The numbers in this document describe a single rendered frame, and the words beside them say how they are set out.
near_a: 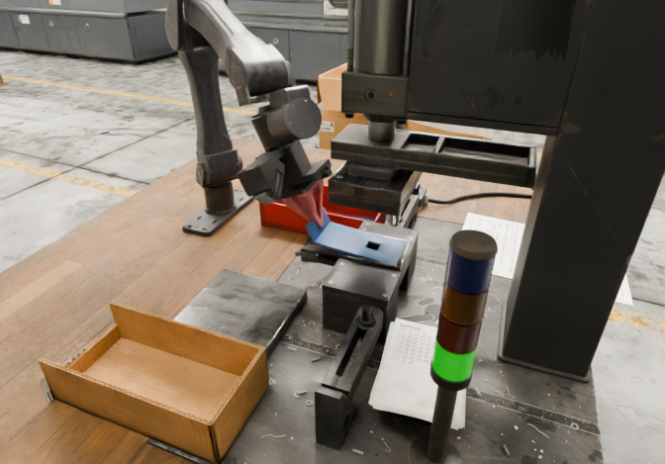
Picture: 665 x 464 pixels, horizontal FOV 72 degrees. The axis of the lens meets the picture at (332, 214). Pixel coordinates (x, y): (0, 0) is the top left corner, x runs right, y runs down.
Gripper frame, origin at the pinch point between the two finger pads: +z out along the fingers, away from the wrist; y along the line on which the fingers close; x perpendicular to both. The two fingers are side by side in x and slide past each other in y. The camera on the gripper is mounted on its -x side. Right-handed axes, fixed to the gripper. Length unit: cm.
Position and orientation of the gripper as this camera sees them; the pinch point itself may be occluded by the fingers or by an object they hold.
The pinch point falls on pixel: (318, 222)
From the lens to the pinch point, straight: 76.6
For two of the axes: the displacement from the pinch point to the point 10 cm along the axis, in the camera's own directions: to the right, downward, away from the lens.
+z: 3.9, 8.6, 3.2
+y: 8.5, -2.0, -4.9
